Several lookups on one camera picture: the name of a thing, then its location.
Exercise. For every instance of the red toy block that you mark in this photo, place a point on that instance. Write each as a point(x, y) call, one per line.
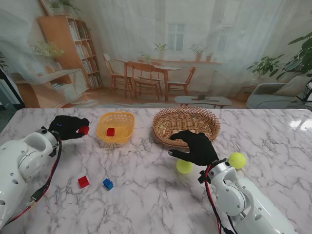
point(83, 181)
point(111, 132)
point(84, 130)

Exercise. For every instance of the blue toy block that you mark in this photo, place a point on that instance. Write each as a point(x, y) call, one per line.
point(108, 184)

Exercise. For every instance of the black tripod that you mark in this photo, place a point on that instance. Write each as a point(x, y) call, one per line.
point(306, 95)

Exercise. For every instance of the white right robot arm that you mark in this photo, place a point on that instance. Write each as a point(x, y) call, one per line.
point(243, 200)

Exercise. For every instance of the yellow perforated plastic basket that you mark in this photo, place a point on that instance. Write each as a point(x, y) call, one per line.
point(117, 122)

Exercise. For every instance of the black backdrop stand pole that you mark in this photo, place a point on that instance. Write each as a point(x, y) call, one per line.
point(12, 85)

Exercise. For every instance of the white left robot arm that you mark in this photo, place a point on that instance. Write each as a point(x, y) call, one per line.
point(19, 165)

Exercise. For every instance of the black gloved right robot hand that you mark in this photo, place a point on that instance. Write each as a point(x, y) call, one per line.
point(200, 151)

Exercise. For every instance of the printed room scene backdrop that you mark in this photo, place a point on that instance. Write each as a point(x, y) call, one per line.
point(156, 48)

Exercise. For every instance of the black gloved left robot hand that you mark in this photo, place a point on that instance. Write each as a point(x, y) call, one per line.
point(65, 126)

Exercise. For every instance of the yellow-green tennis ball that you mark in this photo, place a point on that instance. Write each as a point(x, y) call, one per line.
point(184, 168)
point(238, 160)

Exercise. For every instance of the woven wicker basket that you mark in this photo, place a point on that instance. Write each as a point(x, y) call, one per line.
point(185, 122)

